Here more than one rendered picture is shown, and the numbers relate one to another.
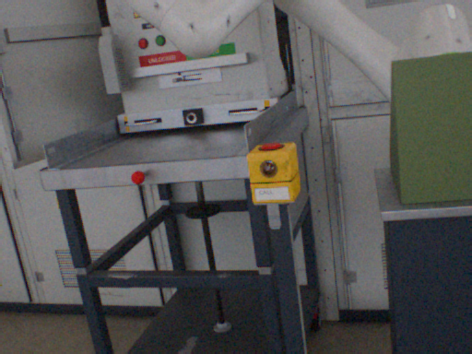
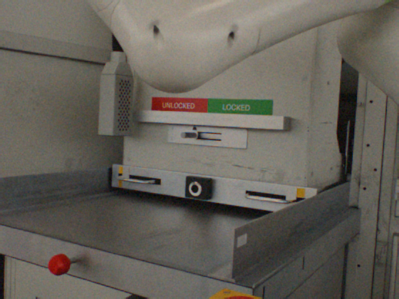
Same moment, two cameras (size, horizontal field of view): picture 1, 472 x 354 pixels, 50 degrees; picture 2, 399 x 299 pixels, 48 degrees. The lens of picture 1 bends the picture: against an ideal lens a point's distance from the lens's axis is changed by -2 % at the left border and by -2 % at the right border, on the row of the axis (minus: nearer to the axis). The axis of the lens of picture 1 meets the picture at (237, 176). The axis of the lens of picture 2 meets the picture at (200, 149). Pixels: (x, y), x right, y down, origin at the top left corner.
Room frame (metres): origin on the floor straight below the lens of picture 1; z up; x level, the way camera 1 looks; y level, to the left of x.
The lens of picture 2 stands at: (0.60, -0.10, 1.05)
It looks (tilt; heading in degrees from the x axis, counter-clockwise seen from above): 4 degrees down; 12
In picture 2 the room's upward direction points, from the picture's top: 3 degrees clockwise
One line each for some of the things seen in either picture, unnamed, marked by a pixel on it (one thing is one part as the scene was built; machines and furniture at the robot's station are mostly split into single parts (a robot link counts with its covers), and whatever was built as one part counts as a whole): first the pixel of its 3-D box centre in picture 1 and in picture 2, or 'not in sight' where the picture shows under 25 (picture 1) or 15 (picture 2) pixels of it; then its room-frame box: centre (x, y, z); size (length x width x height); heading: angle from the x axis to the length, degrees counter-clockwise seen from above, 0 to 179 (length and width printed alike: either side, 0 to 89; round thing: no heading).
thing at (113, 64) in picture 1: (114, 64); (117, 99); (1.63, 0.33, 1.09); 0.08 x 0.05 x 0.17; 162
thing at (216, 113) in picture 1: (196, 114); (206, 186); (1.64, 0.10, 0.90); 0.54 x 0.05 x 0.06; 72
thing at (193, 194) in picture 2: (193, 116); (197, 187); (1.60, 0.11, 0.90); 0.06 x 0.03 x 0.05; 72
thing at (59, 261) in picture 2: (139, 176); (63, 263); (1.23, 0.24, 0.82); 0.04 x 0.03 x 0.03; 162
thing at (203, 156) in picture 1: (192, 143); (187, 223); (1.57, 0.13, 0.82); 0.68 x 0.62 x 0.06; 162
